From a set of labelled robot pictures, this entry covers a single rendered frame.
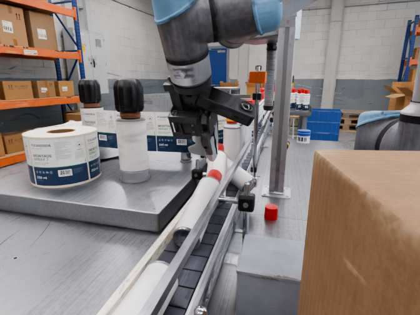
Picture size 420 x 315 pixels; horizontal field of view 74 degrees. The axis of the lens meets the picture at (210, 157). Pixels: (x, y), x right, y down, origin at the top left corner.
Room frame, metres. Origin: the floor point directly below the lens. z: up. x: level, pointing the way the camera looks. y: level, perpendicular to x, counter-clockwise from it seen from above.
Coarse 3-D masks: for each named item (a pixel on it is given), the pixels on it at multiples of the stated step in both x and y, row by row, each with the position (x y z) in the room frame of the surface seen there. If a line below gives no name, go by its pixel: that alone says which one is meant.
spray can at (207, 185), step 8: (208, 176) 0.57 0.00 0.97; (216, 176) 0.59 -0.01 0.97; (200, 184) 0.55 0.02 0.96; (208, 184) 0.54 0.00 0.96; (216, 184) 0.55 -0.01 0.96; (200, 192) 0.52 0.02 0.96; (208, 192) 0.52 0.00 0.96; (192, 200) 0.50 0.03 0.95; (200, 200) 0.49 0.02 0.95; (208, 200) 0.50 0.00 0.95; (192, 208) 0.47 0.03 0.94; (200, 208) 0.47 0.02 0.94; (184, 216) 0.45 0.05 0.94; (192, 216) 0.45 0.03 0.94; (184, 224) 0.43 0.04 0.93; (192, 224) 0.43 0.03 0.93; (176, 232) 0.43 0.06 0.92; (184, 232) 0.43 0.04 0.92; (176, 240) 0.44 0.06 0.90; (184, 240) 0.44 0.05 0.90; (200, 240) 0.42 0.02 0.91
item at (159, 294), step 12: (240, 156) 0.77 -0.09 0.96; (228, 180) 0.58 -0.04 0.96; (216, 192) 0.50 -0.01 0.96; (216, 204) 0.47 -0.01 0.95; (204, 216) 0.40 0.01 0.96; (192, 228) 0.37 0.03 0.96; (192, 240) 0.34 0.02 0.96; (180, 252) 0.31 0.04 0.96; (180, 264) 0.29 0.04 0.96; (168, 276) 0.26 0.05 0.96; (156, 288) 0.24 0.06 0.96; (168, 288) 0.25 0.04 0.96; (156, 300) 0.23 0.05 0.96; (144, 312) 0.21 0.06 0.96; (156, 312) 0.22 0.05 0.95
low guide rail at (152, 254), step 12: (180, 216) 0.49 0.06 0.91; (168, 228) 0.45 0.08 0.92; (156, 240) 0.41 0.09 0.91; (168, 240) 0.43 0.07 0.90; (156, 252) 0.38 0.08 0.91; (144, 264) 0.35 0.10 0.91; (132, 276) 0.32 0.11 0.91; (120, 288) 0.30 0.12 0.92; (108, 300) 0.28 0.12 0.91; (120, 300) 0.28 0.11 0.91; (108, 312) 0.26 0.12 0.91
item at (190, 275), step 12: (228, 192) 0.70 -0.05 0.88; (228, 204) 0.62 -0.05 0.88; (216, 216) 0.56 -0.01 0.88; (216, 228) 0.51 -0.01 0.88; (204, 240) 0.47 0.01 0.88; (216, 240) 0.50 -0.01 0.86; (168, 252) 0.43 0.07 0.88; (192, 252) 0.43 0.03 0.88; (204, 252) 0.43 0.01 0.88; (192, 264) 0.39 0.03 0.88; (204, 264) 0.39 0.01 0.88; (180, 276) 0.37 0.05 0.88; (192, 276) 0.37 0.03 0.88; (180, 288) 0.34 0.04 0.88; (192, 288) 0.34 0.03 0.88; (180, 300) 0.32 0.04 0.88; (168, 312) 0.30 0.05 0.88; (180, 312) 0.30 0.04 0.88
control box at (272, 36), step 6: (300, 12) 0.86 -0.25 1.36; (300, 18) 0.86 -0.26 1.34; (300, 24) 0.86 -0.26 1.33; (276, 30) 0.81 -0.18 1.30; (300, 30) 0.87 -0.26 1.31; (258, 36) 0.86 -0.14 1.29; (264, 36) 0.84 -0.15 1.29; (270, 36) 0.83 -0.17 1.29; (276, 36) 0.82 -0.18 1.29; (246, 42) 0.93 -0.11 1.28; (252, 42) 0.93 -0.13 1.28; (258, 42) 0.93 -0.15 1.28; (264, 42) 0.93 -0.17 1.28; (270, 42) 0.93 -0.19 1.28
